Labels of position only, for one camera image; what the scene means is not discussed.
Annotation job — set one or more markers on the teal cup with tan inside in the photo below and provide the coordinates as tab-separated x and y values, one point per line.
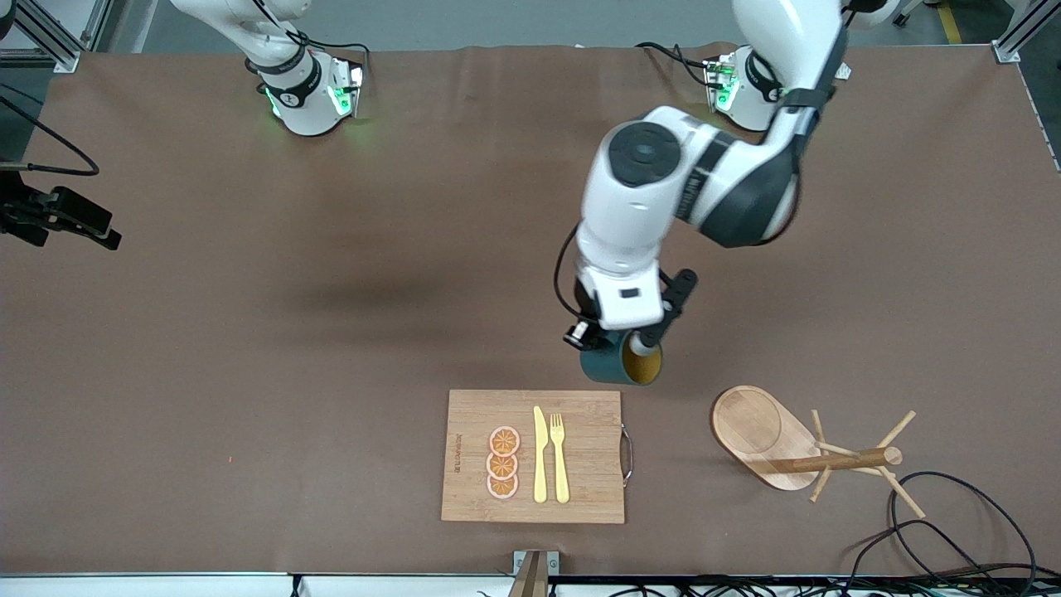
605	365

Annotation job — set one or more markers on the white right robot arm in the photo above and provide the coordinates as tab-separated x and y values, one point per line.
307	99

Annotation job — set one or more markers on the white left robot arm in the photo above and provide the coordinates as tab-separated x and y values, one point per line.
746	191

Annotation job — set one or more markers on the wooden mug rack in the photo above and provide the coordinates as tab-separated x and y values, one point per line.
754	431

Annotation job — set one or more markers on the orange slice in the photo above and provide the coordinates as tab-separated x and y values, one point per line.
504	440
502	465
502	487

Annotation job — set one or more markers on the yellow plastic knife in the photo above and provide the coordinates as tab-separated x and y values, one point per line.
540	464

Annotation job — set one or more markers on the yellow plastic fork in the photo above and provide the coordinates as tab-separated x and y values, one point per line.
560	473

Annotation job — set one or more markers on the bamboo cutting board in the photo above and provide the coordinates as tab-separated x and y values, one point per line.
580	489

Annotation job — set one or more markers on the brown table cover sheet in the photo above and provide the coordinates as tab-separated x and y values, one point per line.
331	332

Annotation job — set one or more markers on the aluminium frame post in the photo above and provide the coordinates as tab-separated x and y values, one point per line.
58	56
1007	50

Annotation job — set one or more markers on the wooden post with metal bracket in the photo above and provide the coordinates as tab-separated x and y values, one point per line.
530	576

